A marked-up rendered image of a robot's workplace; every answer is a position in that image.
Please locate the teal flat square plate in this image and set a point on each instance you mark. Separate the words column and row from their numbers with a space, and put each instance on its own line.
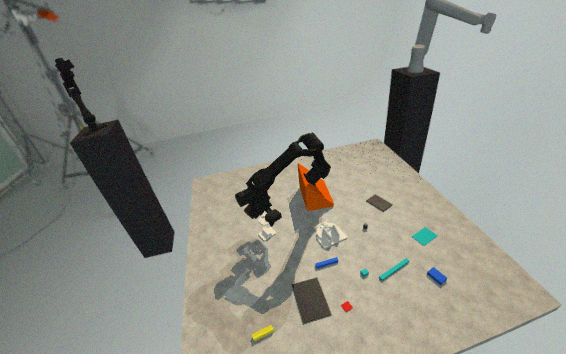
column 424, row 236

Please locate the yellow rectangular bar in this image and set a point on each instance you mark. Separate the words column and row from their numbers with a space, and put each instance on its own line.
column 262, row 333

